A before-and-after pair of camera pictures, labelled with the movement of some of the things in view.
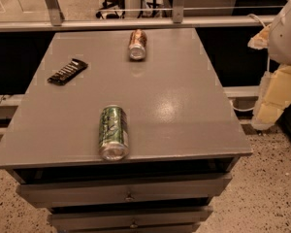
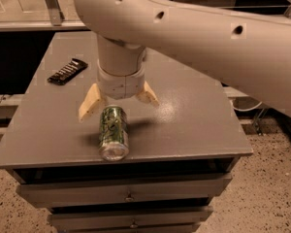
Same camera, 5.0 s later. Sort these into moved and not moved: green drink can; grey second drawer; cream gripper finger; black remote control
Moved: cream gripper finger
Not moved: grey second drawer; green drink can; black remote control
